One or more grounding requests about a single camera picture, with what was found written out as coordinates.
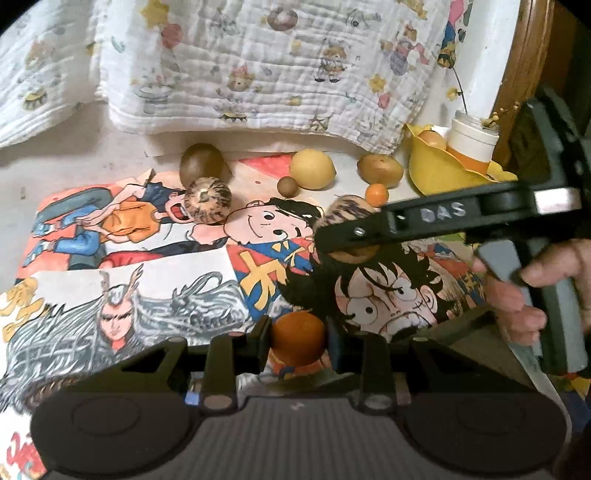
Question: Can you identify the pale brown fruit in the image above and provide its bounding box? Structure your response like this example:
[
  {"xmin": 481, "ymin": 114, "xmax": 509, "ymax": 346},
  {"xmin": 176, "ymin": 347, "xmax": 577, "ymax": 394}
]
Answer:
[{"xmin": 417, "ymin": 130, "xmax": 448, "ymax": 151}]

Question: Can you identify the orange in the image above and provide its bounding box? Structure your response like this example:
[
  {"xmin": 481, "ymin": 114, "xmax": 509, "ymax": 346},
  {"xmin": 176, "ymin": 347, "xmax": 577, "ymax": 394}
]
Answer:
[{"xmin": 270, "ymin": 311, "xmax": 328, "ymax": 366}]

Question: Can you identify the twig with yellow buds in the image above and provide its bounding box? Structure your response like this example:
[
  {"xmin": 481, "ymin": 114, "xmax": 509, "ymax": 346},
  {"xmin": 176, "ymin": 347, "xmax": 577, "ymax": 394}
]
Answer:
[{"xmin": 449, "ymin": 65, "xmax": 522, "ymax": 129}]

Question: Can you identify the brown pear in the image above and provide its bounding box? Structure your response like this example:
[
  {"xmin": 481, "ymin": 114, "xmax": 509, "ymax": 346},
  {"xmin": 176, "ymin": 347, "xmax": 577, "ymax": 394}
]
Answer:
[{"xmin": 357, "ymin": 152, "xmax": 404, "ymax": 189}]

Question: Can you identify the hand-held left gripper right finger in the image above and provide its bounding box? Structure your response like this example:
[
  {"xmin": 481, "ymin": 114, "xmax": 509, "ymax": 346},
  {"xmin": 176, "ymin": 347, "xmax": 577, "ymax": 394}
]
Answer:
[{"xmin": 325, "ymin": 318, "xmax": 528, "ymax": 411}]

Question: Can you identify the yellow lemon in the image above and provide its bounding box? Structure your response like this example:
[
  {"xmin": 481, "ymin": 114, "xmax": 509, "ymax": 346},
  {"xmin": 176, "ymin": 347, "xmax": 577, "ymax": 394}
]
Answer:
[{"xmin": 289, "ymin": 148, "xmax": 336, "ymax": 190}]

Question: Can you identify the person's right hand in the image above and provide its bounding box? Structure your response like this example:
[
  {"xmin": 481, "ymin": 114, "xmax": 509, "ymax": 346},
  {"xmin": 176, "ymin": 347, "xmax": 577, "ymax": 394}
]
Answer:
[{"xmin": 471, "ymin": 239, "xmax": 591, "ymax": 358}]

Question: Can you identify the white printed blanket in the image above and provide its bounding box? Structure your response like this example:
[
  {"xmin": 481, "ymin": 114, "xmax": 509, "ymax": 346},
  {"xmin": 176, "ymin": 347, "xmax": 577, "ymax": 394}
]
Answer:
[{"xmin": 0, "ymin": 0, "xmax": 474, "ymax": 158}]

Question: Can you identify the yellow bowl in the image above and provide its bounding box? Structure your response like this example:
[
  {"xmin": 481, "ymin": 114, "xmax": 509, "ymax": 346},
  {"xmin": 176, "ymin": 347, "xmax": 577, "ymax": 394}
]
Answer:
[{"xmin": 405, "ymin": 123, "xmax": 519, "ymax": 197}]

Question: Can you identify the striped brown round fruit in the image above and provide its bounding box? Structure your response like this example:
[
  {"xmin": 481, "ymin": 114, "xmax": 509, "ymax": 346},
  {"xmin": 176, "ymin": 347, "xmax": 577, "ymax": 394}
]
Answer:
[
  {"xmin": 314, "ymin": 194, "xmax": 385, "ymax": 265},
  {"xmin": 184, "ymin": 177, "xmax": 233, "ymax": 226}
]

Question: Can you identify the wooden furniture frame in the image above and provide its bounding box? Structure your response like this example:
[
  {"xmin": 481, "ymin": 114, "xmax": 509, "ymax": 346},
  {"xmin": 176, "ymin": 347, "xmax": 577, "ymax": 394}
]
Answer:
[{"xmin": 495, "ymin": 0, "xmax": 556, "ymax": 172}]

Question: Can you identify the white jar with orange base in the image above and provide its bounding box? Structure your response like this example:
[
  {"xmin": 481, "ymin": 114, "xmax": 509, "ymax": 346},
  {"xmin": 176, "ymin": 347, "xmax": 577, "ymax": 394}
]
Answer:
[{"xmin": 444, "ymin": 110, "xmax": 501, "ymax": 175}]

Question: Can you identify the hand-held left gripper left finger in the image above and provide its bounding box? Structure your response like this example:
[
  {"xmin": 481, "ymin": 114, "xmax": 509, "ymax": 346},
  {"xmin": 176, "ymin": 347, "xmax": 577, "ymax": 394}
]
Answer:
[{"xmin": 111, "ymin": 316, "xmax": 274, "ymax": 412}]

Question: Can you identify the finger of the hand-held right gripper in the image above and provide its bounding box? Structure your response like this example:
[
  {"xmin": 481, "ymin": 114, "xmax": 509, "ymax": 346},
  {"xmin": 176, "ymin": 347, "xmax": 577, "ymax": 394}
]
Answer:
[{"xmin": 314, "ymin": 186, "xmax": 486, "ymax": 257}]

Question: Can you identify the cartoon printed mat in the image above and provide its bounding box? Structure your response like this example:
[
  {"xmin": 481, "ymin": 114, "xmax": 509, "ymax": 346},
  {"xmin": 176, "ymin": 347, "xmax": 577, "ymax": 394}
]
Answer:
[{"xmin": 0, "ymin": 154, "xmax": 591, "ymax": 480}]

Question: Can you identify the brown kiwi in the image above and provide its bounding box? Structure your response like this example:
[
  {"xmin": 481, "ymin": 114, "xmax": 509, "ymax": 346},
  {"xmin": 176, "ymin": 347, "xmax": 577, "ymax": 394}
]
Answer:
[{"xmin": 179, "ymin": 143, "xmax": 232, "ymax": 188}]

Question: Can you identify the small orange kumquat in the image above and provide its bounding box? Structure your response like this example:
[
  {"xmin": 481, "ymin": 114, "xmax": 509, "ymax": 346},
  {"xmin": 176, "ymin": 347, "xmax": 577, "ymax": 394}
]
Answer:
[{"xmin": 365, "ymin": 183, "xmax": 389, "ymax": 208}]

